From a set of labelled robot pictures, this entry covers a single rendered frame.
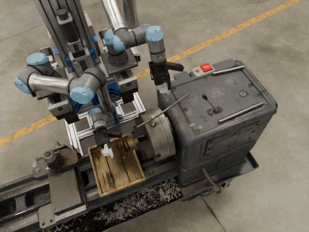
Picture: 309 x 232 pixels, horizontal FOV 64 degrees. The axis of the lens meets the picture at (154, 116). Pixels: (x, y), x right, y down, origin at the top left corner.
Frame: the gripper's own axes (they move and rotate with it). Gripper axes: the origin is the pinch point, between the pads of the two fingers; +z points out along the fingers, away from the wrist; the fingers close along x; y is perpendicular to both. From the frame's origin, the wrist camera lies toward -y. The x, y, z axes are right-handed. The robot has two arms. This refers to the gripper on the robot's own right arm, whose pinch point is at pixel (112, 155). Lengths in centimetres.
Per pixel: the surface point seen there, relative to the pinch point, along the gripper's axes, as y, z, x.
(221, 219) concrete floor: -72, 48, -104
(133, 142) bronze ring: -13.6, -1.6, 3.9
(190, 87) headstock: -56, -17, 19
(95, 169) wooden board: 13.9, -4.0, -20.1
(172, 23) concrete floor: -142, -231, -112
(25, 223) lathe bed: 62, 13, -23
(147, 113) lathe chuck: -26.7, -10.9, 14.7
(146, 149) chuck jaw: -19.5, 5.3, 4.2
